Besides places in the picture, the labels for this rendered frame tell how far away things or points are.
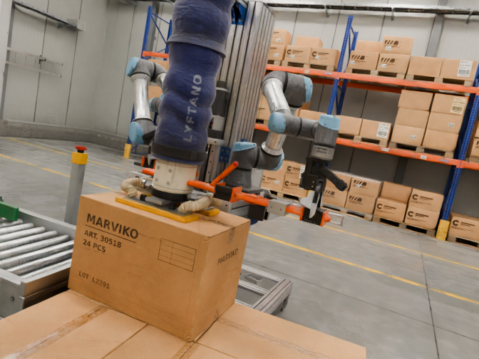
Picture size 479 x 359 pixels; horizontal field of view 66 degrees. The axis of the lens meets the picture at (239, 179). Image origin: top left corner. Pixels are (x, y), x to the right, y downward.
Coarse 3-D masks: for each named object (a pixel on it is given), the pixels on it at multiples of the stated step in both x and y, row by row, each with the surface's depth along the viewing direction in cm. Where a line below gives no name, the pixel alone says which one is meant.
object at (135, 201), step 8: (120, 200) 148; (128, 200) 147; (136, 200) 148; (144, 200) 149; (144, 208) 144; (152, 208) 143; (160, 208) 143; (168, 208) 144; (176, 208) 148; (168, 216) 140; (176, 216) 138; (184, 216) 140; (192, 216) 142
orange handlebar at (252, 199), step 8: (144, 168) 158; (192, 184) 148; (200, 184) 147; (208, 184) 150; (240, 192) 145; (248, 200) 139; (256, 200) 138; (264, 200) 137; (288, 208) 133; (296, 208) 133; (328, 216) 130
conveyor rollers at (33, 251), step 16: (0, 224) 210; (16, 224) 219; (32, 224) 219; (0, 240) 190; (16, 240) 191; (32, 240) 198; (48, 240) 199; (64, 240) 208; (0, 256) 172; (16, 256) 172; (32, 256) 178; (48, 256) 179; (64, 256) 185; (16, 272) 160; (32, 272) 160
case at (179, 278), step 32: (96, 224) 146; (128, 224) 140; (160, 224) 135; (192, 224) 137; (224, 224) 146; (96, 256) 147; (128, 256) 141; (160, 256) 135; (192, 256) 130; (224, 256) 143; (96, 288) 148; (128, 288) 141; (160, 288) 136; (192, 288) 131; (224, 288) 152; (160, 320) 136; (192, 320) 131
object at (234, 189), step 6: (216, 186) 142; (222, 186) 147; (228, 186) 150; (234, 186) 149; (216, 192) 143; (222, 192) 142; (228, 192) 140; (234, 192) 141; (222, 198) 141; (228, 198) 140; (234, 198) 142
